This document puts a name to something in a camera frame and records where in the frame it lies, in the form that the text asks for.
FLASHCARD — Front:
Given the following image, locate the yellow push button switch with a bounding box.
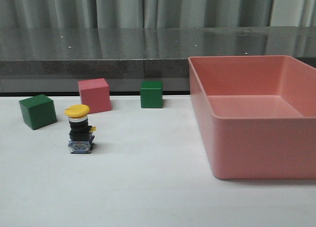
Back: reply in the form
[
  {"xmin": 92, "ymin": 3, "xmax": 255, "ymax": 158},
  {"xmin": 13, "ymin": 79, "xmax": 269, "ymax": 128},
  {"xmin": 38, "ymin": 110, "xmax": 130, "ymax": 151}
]
[{"xmin": 64, "ymin": 104, "xmax": 96, "ymax": 154}]

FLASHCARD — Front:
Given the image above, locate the green cube near bin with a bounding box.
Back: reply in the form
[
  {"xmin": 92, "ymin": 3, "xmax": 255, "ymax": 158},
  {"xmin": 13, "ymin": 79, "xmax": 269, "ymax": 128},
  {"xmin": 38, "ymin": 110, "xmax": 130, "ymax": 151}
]
[{"xmin": 140, "ymin": 81, "xmax": 163, "ymax": 108}]

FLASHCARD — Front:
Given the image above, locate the grey stone ledge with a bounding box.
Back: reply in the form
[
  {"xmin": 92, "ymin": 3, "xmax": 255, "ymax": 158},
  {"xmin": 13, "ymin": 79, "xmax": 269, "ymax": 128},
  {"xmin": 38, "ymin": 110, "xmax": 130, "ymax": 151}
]
[{"xmin": 0, "ymin": 27, "xmax": 316, "ymax": 79}]

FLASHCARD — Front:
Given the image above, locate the pink cube back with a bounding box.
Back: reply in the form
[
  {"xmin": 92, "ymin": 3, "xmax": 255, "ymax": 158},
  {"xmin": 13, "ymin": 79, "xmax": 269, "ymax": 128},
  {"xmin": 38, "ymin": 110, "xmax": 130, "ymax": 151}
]
[{"xmin": 78, "ymin": 78, "xmax": 112, "ymax": 114}]

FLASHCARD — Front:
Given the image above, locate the pink plastic bin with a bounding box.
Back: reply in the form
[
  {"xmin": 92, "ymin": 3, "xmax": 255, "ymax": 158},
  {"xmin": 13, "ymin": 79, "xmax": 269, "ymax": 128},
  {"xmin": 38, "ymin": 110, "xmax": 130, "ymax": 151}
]
[{"xmin": 189, "ymin": 55, "xmax": 316, "ymax": 179}]

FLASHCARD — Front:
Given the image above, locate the green cube left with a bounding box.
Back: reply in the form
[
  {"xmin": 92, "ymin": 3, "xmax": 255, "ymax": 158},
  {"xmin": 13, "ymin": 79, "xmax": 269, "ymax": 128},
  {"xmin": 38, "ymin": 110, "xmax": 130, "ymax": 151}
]
[{"xmin": 19, "ymin": 94, "xmax": 57, "ymax": 130}]

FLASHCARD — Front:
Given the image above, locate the grey curtain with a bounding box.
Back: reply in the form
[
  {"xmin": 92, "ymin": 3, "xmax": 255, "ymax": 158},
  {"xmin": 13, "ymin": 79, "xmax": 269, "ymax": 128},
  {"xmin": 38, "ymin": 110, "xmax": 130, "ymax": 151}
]
[{"xmin": 0, "ymin": 0, "xmax": 316, "ymax": 29}]

